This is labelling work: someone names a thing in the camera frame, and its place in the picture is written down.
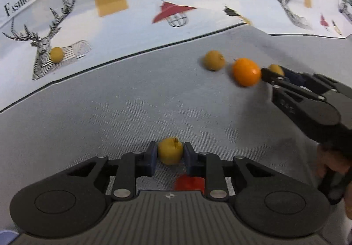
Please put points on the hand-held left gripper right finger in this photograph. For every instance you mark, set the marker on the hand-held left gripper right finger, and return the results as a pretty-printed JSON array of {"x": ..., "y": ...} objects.
[{"x": 189, "y": 158}]

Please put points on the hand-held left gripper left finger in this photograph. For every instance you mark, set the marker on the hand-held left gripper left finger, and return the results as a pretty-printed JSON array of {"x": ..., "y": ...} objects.
[{"x": 151, "y": 159}]

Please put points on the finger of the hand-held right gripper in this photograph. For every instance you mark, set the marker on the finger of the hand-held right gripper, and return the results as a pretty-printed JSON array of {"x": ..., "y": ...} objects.
[
  {"x": 298, "y": 78},
  {"x": 271, "y": 74}
]

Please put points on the yellow-green jujube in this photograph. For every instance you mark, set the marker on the yellow-green jujube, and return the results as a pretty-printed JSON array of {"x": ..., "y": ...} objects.
[
  {"x": 170, "y": 151},
  {"x": 214, "y": 60},
  {"x": 275, "y": 69},
  {"x": 57, "y": 54}
]

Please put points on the red tomato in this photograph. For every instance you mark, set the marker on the red tomato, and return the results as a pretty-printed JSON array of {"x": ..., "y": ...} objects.
[{"x": 189, "y": 183}]

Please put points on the orange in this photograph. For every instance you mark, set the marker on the orange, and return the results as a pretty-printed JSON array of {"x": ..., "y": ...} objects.
[{"x": 246, "y": 71}]

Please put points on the blue plate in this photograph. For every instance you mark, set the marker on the blue plate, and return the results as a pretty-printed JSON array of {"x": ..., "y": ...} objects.
[{"x": 5, "y": 235}]

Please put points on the person's right hand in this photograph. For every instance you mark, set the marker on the person's right hand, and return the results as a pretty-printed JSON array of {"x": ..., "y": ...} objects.
[{"x": 332, "y": 161}]

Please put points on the deer printed bed sheet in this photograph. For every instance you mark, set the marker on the deer printed bed sheet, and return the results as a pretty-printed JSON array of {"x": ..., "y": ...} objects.
[{"x": 137, "y": 19}]

